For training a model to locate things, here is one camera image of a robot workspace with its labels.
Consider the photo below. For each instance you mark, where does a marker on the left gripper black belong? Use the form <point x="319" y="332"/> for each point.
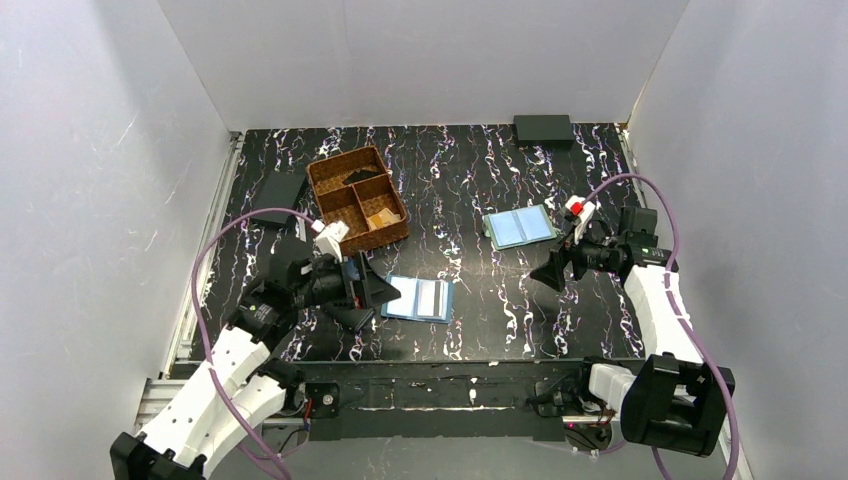
<point x="354" y="286"/>

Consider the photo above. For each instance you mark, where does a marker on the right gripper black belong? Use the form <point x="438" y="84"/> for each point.
<point x="568" y="257"/>

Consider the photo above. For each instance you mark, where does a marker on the blue card holder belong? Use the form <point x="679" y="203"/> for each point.
<point x="404" y="308"/>

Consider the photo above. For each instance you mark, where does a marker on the white credit card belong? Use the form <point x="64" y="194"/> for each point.
<point x="430" y="299"/>

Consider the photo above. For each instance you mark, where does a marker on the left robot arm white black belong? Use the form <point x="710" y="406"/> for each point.
<point x="240" y="384"/>

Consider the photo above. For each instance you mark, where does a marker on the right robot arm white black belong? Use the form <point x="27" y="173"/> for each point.
<point x="674" y="401"/>

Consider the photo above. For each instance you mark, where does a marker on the teal open card holder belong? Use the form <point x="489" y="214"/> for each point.
<point x="519" y="227"/>

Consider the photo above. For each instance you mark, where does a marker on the black card in basket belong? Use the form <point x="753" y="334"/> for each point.
<point x="360" y="175"/>

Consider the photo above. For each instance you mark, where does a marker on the tan item in basket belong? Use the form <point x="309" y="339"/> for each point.
<point x="382" y="219"/>

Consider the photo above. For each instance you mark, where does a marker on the brown wicker divided basket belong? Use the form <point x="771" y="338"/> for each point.
<point x="353" y="203"/>

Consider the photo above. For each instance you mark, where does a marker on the black box back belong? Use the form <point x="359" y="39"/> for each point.
<point x="543" y="130"/>

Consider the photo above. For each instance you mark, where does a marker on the black box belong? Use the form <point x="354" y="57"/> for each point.
<point x="280" y="190"/>
<point x="543" y="130"/>

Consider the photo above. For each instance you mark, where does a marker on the black box left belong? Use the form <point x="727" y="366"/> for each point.
<point x="280" y="190"/>

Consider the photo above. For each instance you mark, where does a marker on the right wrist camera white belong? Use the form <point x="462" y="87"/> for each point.
<point x="579" y="212"/>

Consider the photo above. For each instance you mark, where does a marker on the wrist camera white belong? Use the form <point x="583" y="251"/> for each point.
<point x="579" y="212"/>
<point x="328" y="237"/>

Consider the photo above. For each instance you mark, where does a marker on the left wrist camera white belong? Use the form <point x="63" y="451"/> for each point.
<point x="328" y="237"/>

